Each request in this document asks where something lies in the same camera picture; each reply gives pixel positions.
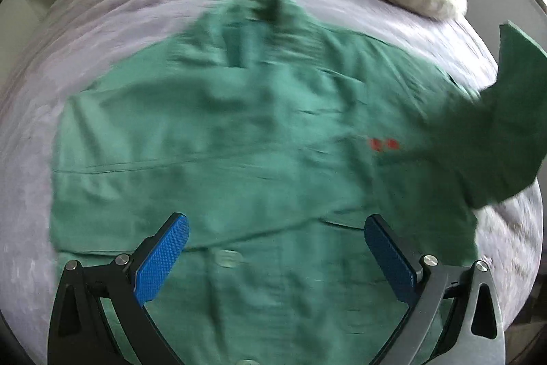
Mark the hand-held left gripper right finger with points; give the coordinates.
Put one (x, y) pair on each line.
(391, 262)

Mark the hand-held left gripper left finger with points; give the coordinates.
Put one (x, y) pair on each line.
(164, 258)

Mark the green button-up shirt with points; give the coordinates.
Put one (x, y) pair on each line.
(239, 134)

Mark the grey quilted bedspread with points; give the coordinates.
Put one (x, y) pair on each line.
(128, 18)

